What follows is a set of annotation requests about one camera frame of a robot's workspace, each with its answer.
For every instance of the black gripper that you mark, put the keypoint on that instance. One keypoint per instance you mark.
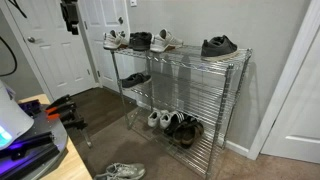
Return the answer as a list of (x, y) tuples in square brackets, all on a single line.
[(70, 11)]

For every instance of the silver round door knob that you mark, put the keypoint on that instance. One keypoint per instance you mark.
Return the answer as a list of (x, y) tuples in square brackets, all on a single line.
[(31, 39)]

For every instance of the white door with round knob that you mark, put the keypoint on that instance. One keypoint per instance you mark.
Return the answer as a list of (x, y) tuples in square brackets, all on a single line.
[(60, 60)]

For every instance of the small black mounting bracket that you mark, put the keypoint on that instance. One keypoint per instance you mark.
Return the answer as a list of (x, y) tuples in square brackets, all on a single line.
[(30, 107)]

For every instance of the white shoe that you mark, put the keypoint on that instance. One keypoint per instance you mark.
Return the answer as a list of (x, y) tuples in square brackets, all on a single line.
[(165, 120), (154, 119)]

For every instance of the white light switch plate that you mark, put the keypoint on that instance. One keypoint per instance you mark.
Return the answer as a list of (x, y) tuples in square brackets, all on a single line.
[(133, 2)]

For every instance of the brown sandal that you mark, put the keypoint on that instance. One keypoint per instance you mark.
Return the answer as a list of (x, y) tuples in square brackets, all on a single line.
[(186, 135), (199, 128)]

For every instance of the light grey running shoe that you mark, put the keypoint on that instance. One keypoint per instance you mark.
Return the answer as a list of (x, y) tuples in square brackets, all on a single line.
[(101, 176), (125, 170)]

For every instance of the black Nike sneaker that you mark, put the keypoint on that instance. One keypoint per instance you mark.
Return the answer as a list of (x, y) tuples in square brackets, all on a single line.
[(218, 48)]

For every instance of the long black mounting bar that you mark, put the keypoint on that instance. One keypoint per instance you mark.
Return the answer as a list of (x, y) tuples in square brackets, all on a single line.
[(33, 141), (33, 161)]

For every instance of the grey round base plate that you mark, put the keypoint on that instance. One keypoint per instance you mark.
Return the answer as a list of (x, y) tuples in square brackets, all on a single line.
[(50, 130)]

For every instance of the black striped slide sandal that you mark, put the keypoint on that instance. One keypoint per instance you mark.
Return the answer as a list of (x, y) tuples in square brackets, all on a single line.
[(176, 121)]

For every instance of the dark low-top shoe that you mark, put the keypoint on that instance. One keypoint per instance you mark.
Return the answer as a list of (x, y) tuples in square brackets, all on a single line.
[(135, 80)]

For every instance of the grey sneaker with orange insole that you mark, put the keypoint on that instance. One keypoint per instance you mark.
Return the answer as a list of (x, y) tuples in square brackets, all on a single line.
[(165, 41), (113, 40)]

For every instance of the dark deadbolt lock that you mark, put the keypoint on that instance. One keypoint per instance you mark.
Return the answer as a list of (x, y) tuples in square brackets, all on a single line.
[(120, 20)]

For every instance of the plain white door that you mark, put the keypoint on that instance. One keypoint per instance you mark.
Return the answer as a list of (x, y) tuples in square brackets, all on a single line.
[(300, 116)]

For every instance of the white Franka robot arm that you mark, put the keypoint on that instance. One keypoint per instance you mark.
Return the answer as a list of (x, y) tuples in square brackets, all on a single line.
[(10, 116)]

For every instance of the black clamp with orange tip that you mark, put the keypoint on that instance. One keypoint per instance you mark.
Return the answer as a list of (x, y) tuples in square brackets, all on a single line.
[(60, 100), (66, 116), (63, 107)]

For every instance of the white door with deadbolt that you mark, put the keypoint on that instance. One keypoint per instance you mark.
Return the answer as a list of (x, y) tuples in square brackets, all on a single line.
[(100, 16)]

